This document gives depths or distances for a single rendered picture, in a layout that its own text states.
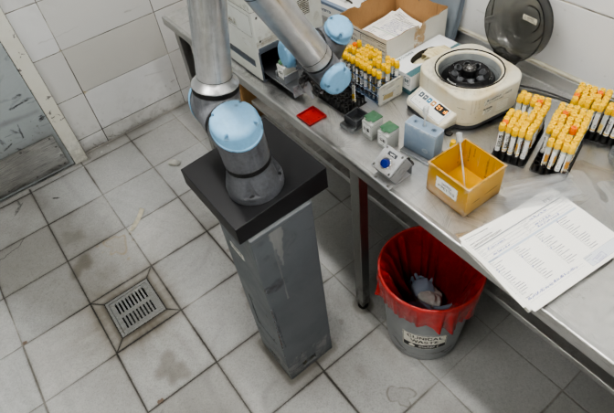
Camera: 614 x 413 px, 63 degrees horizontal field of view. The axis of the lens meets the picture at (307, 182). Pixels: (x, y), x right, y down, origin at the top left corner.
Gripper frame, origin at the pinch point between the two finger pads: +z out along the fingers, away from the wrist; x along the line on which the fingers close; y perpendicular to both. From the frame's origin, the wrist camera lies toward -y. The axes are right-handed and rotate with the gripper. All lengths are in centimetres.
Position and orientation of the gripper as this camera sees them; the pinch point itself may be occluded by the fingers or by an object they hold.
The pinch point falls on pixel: (305, 88)
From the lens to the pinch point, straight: 161.2
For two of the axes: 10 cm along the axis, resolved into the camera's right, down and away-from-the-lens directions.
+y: 5.8, 8.0, -1.4
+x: 7.9, -5.0, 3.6
